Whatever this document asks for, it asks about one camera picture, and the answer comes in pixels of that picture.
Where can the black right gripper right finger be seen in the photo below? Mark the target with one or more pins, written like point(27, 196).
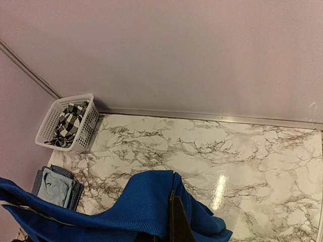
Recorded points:
point(179, 227)

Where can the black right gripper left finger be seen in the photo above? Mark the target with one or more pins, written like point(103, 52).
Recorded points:
point(145, 237)

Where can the blue pleated skirt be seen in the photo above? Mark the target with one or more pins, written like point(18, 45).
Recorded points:
point(143, 206)

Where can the white plastic laundry basket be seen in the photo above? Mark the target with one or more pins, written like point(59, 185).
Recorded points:
point(85, 131)

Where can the folded blue checkered shirt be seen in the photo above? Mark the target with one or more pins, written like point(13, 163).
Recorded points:
point(76, 190)

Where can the folded light blue t-shirt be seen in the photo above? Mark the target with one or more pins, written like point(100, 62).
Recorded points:
point(55, 188)

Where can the black white checkered cloth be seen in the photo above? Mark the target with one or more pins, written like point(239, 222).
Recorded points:
point(68, 125)

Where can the left aluminium wall post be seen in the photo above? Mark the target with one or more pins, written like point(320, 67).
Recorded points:
point(29, 71)

